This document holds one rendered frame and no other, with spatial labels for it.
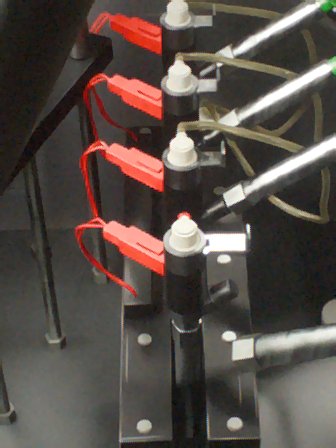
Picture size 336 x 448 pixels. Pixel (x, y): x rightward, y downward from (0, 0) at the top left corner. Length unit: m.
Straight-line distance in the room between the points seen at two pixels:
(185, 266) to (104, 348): 0.34
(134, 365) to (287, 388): 0.21
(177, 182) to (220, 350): 0.15
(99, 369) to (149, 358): 0.19
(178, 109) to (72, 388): 0.31
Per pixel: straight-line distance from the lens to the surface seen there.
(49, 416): 1.03
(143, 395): 0.85
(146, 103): 0.89
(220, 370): 0.86
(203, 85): 0.86
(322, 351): 0.64
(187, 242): 0.73
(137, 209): 0.96
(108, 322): 1.09
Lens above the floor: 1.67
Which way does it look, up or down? 45 degrees down
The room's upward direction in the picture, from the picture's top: 2 degrees counter-clockwise
